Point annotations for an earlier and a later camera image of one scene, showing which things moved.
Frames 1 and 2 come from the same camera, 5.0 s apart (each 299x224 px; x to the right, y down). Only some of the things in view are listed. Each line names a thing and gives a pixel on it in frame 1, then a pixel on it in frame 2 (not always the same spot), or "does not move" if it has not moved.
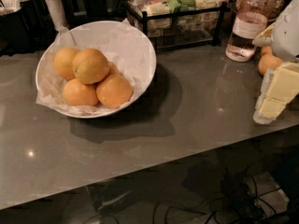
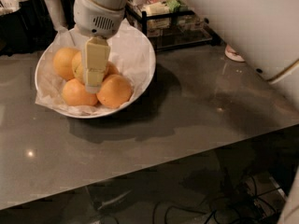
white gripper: [288, 35] to [93, 20]
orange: [78, 92] does not move
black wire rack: [176, 21] does not move
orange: [113, 91] does not move
